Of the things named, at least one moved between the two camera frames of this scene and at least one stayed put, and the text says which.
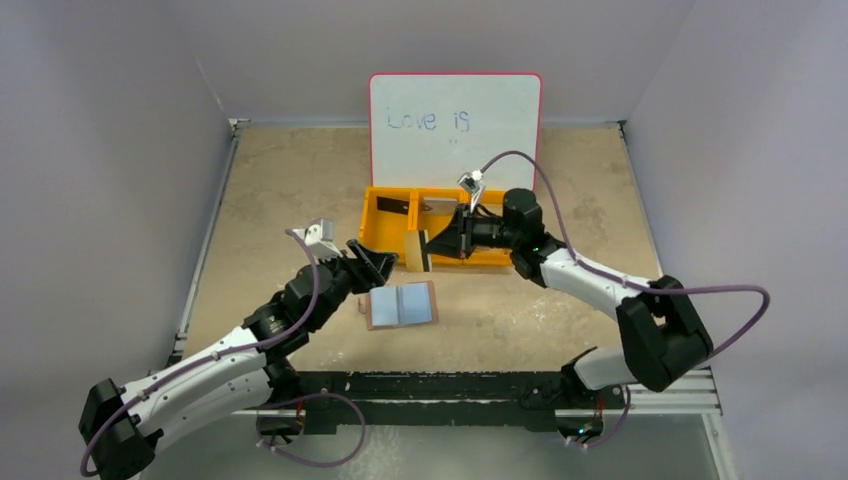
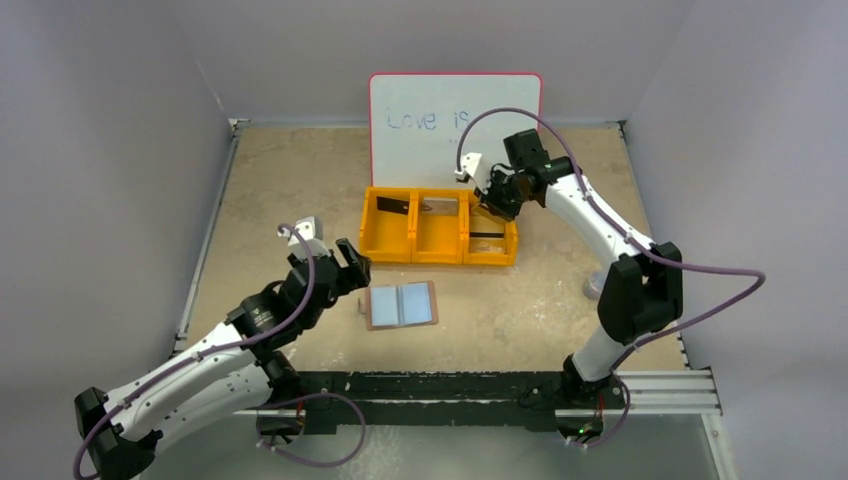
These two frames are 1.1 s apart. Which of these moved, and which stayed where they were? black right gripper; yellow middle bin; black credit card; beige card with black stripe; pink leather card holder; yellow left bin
Moved: black right gripper; beige card with black stripe
Stayed: black credit card; pink leather card holder; yellow left bin; yellow middle bin
